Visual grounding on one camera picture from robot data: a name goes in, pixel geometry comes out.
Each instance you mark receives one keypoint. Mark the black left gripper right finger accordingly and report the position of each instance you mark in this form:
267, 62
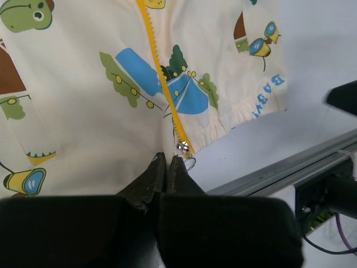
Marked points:
200, 230

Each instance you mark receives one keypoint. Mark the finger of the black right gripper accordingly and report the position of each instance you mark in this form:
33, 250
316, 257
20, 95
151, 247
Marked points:
343, 97

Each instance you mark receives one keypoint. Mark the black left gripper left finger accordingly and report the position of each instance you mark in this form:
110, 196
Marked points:
84, 231

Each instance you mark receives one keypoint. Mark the silver zipper slider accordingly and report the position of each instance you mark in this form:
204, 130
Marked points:
185, 152

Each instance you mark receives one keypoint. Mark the cream printed kids jacket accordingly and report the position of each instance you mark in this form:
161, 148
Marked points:
92, 90

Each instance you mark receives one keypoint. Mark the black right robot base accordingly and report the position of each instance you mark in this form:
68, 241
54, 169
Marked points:
332, 191

